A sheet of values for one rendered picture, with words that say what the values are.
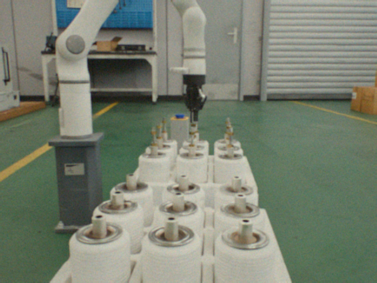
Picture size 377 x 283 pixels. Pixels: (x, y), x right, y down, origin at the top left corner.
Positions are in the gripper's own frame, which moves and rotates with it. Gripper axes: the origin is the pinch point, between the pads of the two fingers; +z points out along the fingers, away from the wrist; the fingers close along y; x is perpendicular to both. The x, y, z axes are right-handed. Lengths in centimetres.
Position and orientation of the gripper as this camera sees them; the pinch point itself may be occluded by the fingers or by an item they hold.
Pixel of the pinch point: (194, 117)
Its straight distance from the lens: 122.6
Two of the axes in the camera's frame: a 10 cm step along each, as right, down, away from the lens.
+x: -8.7, 0.9, -4.8
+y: -4.9, -1.7, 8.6
